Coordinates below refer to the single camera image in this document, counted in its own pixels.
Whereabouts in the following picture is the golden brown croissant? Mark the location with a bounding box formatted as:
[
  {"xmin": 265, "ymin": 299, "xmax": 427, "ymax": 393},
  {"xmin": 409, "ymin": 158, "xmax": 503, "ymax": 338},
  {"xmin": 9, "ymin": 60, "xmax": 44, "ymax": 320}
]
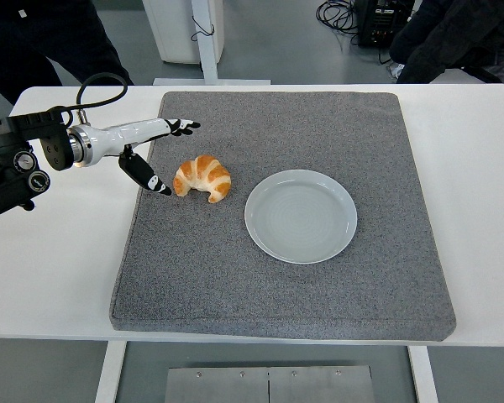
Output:
[{"xmin": 173, "ymin": 154, "xmax": 233, "ymax": 204}]

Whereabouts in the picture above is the grey metal plate with screws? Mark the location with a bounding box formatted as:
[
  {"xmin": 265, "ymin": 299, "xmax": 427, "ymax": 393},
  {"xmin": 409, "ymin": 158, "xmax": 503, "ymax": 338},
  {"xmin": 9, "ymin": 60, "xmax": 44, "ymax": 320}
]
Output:
[{"xmin": 164, "ymin": 365, "xmax": 377, "ymax": 403}]

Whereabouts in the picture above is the person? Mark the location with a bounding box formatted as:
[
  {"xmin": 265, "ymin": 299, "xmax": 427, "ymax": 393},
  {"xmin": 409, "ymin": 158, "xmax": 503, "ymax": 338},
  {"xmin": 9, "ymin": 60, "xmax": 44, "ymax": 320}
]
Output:
[{"xmin": 0, "ymin": 0, "xmax": 134, "ymax": 106}]

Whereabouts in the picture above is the black electronics box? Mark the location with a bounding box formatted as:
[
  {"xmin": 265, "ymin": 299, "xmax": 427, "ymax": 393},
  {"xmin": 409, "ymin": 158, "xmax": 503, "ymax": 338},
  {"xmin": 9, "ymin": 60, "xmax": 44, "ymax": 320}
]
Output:
[{"xmin": 356, "ymin": 0, "xmax": 417, "ymax": 48}]

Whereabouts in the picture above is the pale grey round plate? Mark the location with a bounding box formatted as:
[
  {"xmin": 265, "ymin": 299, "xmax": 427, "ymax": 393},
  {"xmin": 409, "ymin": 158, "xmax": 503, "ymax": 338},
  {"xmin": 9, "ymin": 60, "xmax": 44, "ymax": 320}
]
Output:
[{"xmin": 244, "ymin": 168, "xmax": 359, "ymax": 264}]

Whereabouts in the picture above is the thin black looped cable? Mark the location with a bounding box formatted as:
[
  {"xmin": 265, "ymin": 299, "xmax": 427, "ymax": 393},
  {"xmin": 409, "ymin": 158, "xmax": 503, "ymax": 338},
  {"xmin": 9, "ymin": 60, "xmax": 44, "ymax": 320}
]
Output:
[{"xmin": 191, "ymin": 24, "xmax": 216, "ymax": 43}]

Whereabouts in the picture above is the white table leg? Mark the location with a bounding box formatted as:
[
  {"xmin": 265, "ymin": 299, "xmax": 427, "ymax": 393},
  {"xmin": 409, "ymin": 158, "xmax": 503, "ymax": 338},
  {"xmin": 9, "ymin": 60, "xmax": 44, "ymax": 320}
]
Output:
[
  {"xmin": 407, "ymin": 346, "xmax": 439, "ymax": 403},
  {"xmin": 94, "ymin": 340, "xmax": 128, "ymax": 403}
]

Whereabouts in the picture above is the black coiled floor cable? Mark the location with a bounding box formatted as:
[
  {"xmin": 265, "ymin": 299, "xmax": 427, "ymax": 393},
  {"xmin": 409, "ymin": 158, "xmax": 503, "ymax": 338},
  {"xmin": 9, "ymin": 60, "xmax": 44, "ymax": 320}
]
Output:
[{"xmin": 316, "ymin": 0, "xmax": 362, "ymax": 46}]

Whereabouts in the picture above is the grey speckled mat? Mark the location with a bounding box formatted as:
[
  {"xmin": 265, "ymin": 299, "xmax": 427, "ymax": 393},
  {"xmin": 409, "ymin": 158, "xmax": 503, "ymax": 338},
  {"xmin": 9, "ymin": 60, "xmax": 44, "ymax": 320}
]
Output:
[{"xmin": 108, "ymin": 91, "xmax": 458, "ymax": 342}]

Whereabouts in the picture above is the white post with foot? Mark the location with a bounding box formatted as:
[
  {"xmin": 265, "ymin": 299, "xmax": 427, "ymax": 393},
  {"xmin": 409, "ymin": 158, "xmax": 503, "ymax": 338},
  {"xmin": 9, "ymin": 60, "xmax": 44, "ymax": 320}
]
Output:
[{"xmin": 153, "ymin": 0, "xmax": 272, "ymax": 86}]

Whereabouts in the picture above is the black jacket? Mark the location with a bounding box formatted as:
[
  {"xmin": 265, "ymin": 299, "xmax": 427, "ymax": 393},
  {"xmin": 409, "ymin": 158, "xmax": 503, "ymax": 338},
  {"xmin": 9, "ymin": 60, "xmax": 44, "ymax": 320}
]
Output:
[{"xmin": 389, "ymin": 0, "xmax": 504, "ymax": 85}]

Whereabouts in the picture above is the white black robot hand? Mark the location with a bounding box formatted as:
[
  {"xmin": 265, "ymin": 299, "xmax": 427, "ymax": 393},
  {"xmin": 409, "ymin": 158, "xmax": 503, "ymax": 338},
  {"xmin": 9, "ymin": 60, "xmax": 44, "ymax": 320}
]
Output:
[{"xmin": 81, "ymin": 118, "xmax": 202, "ymax": 197}]

